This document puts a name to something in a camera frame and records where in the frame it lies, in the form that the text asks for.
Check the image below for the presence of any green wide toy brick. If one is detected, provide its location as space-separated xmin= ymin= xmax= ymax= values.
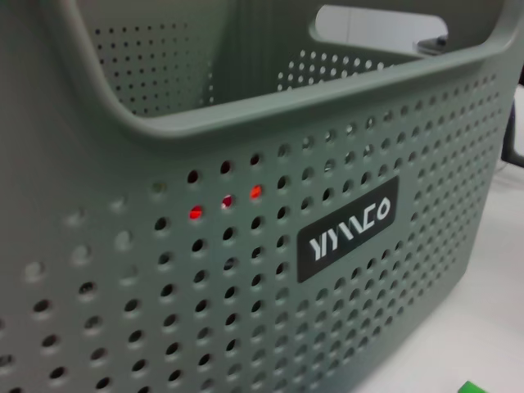
xmin=456 ymin=378 xmax=489 ymax=393

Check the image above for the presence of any grey perforated storage basket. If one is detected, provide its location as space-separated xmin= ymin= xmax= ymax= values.
xmin=0 ymin=0 xmax=524 ymax=393

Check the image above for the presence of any glass pitcher black handle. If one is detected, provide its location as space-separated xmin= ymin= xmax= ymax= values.
xmin=413 ymin=35 xmax=524 ymax=167

